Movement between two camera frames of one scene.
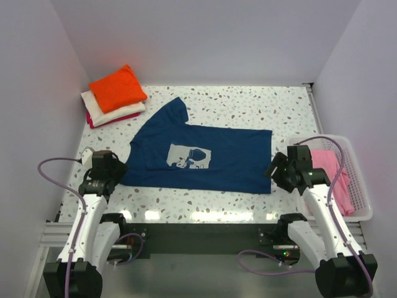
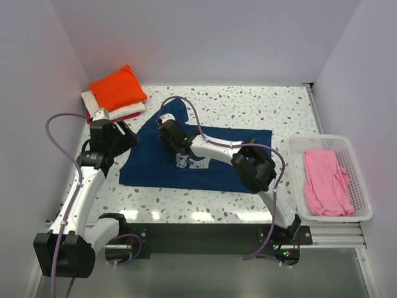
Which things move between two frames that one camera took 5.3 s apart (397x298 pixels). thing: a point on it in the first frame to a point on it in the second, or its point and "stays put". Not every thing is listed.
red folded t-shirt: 90,123 stays put
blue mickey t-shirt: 167,151 stays put
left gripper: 121,169 to 129,139
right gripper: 279,160 to 162,136
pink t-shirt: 330,161 stays put
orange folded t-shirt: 118,90 stays put
